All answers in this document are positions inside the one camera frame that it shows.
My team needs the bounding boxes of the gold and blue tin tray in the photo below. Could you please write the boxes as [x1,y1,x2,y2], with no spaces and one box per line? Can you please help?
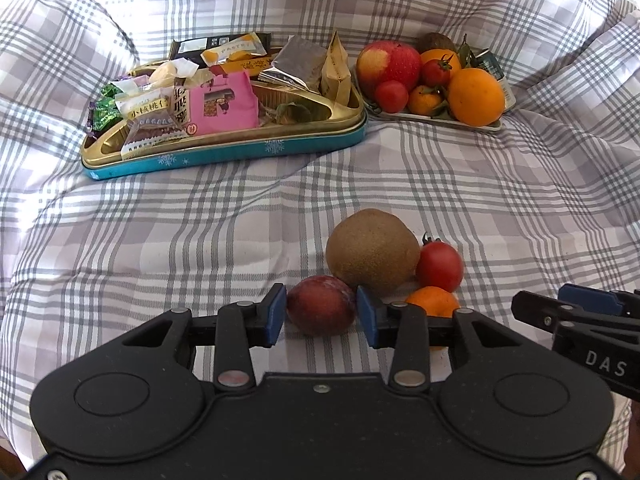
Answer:
[80,57,368,181]

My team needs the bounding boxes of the white yellow snack packet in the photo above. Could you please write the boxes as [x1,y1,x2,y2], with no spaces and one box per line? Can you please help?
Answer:
[200,40,266,66]

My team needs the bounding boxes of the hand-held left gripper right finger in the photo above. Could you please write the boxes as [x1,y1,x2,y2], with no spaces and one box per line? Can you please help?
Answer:
[356,285,524,390]

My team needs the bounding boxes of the orange snack packet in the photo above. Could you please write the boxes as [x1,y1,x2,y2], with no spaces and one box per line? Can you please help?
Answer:
[210,57,273,79]

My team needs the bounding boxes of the dark brown snack packet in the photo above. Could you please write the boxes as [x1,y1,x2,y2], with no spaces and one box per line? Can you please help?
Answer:
[169,36,223,67]

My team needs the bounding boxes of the red apple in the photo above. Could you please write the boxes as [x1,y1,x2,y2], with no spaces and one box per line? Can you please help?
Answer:
[355,41,422,96]

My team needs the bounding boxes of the grey plaid blanket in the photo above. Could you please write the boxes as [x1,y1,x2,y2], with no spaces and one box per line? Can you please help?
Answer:
[0,0,640,461]

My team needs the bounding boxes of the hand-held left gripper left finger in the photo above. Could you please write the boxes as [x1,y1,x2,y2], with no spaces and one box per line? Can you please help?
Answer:
[122,284,287,390]

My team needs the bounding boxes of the green drink can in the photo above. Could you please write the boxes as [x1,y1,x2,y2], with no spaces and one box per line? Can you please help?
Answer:
[472,49,516,111]

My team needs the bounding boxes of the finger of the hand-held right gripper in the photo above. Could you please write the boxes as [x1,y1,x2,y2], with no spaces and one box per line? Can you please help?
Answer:
[558,283,640,317]
[511,290,606,334]

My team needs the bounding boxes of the large orange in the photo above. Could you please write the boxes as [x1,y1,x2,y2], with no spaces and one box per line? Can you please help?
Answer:
[446,67,506,127]

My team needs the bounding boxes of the clear brown cake packet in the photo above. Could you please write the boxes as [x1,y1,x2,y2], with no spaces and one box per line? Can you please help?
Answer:
[120,110,193,158]

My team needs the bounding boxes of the white plate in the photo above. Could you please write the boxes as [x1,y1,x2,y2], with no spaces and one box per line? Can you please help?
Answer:
[356,65,503,134]

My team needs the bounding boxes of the brown kiwi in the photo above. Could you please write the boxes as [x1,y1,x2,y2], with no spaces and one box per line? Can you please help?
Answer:
[325,208,422,297]
[417,32,457,53]

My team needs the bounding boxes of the green foil candy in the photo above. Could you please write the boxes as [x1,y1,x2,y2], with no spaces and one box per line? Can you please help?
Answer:
[98,82,125,106]
[88,100,123,133]

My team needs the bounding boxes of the red tomato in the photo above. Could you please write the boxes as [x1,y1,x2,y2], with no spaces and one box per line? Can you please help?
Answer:
[375,80,410,114]
[416,234,465,293]
[420,58,453,88]

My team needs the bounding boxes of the pink snack packet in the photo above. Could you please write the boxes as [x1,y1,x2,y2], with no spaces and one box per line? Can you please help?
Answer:
[189,71,259,136]

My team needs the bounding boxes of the dark red plum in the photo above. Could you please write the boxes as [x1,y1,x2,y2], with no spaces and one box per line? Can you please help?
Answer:
[286,275,358,337]

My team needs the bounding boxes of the white labelled snack packet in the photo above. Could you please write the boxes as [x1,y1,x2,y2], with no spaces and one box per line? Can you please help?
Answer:
[115,91,173,123]

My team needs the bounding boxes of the white candy wrapper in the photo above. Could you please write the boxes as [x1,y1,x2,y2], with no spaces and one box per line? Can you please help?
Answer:
[147,58,198,86]

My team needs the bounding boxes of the tan paper packet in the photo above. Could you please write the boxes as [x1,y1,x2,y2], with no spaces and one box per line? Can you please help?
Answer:
[320,30,353,106]

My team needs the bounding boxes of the silver foil packet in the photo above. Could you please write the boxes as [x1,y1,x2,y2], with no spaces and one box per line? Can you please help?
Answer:
[258,35,328,95]

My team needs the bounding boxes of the small mandarin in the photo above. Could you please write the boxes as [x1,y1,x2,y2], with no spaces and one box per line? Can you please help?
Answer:
[419,48,462,73]
[405,286,461,351]
[407,85,446,117]

